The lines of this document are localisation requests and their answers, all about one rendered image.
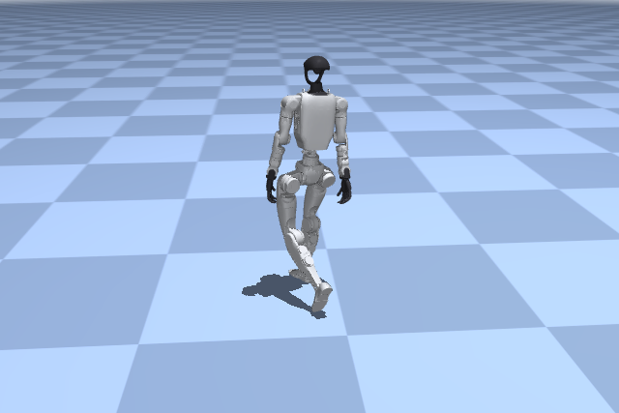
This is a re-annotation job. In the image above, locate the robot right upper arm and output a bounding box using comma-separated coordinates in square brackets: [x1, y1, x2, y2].
[333, 96, 348, 144]

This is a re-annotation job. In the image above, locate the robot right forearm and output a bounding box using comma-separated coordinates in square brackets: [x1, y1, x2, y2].
[336, 132, 350, 177]

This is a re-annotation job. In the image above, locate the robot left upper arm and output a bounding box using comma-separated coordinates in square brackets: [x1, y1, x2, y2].
[278, 95, 302, 145]

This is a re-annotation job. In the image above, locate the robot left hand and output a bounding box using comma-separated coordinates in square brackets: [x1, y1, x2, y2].
[266, 169, 277, 203]

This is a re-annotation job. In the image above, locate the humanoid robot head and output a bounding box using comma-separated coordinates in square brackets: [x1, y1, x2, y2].
[304, 56, 330, 96]

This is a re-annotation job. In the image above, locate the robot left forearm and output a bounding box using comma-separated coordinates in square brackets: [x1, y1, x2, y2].
[267, 132, 285, 177]

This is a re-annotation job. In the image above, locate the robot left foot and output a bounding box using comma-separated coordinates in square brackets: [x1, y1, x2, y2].
[311, 282, 333, 312]

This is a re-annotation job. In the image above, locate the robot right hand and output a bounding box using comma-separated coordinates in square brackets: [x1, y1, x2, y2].
[337, 167, 351, 204]

